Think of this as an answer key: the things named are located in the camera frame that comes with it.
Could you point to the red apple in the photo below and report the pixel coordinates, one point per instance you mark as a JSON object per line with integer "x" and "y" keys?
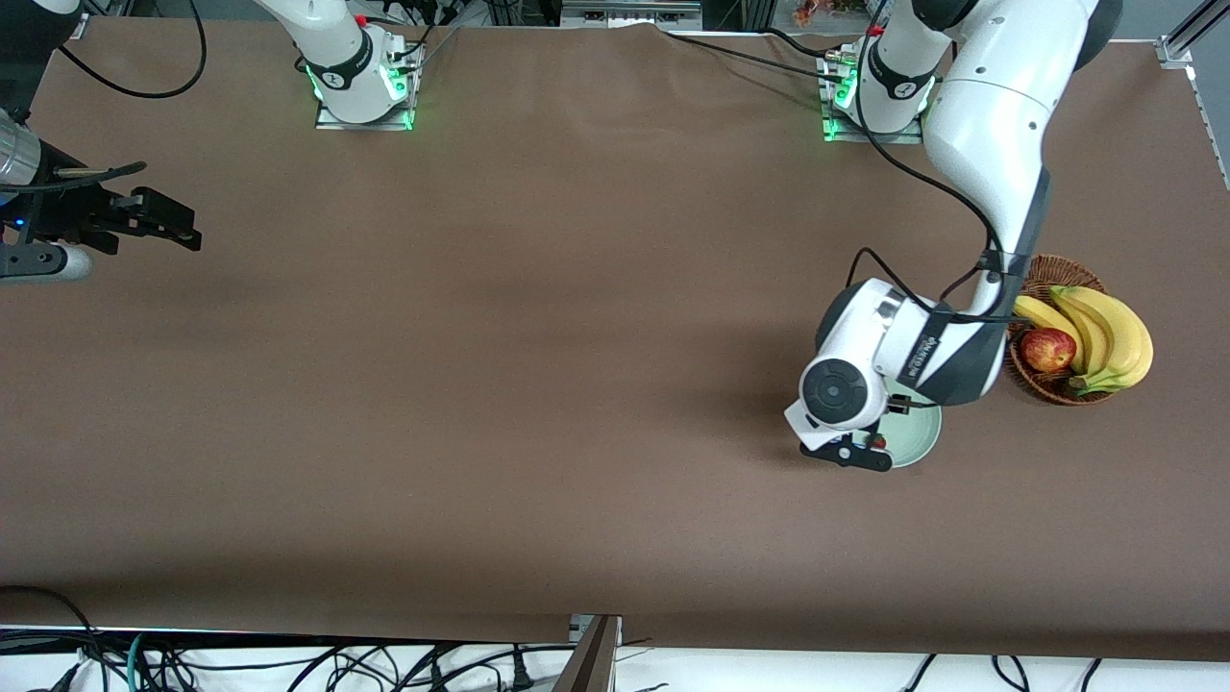
{"x": 1047, "y": 350}

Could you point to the pale green plate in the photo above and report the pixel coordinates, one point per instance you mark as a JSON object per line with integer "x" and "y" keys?
{"x": 918, "y": 437}

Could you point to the yellow banana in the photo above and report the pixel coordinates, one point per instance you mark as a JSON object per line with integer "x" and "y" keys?
{"x": 1095, "y": 327}
{"x": 1134, "y": 346}
{"x": 1047, "y": 317}

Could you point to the brown wooden post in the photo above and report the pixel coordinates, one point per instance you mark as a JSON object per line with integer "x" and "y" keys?
{"x": 591, "y": 663}

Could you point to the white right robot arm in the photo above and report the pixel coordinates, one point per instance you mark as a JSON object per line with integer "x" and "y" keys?
{"x": 336, "y": 48}

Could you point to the brown table cover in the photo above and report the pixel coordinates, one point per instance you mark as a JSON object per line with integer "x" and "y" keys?
{"x": 480, "y": 432}

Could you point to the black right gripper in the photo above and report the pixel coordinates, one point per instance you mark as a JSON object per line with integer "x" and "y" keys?
{"x": 65, "y": 213}

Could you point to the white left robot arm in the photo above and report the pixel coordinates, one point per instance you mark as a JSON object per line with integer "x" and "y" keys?
{"x": 990, "y": 125}

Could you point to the grey metal box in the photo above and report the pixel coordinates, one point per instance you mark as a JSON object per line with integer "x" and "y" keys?
{"x": 625, "y": 12}

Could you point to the silver metal bracket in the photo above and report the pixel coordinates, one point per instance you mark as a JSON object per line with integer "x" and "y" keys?
{"x": 577, "y": 627}

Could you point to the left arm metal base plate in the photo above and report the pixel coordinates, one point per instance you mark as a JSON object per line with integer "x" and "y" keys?
{"x": 836, "y": 130}

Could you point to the brown wicker basket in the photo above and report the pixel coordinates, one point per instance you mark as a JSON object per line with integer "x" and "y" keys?
{"x": 1067, "y": 269}

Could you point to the colourful background items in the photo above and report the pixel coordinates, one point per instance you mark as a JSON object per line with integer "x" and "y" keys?
{"x": 812, "y": 10}

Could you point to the aluminium frame profile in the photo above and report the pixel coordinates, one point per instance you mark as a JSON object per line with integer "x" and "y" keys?
{"x": 83, "y": 24}
{"x": 1177, "y": 48}

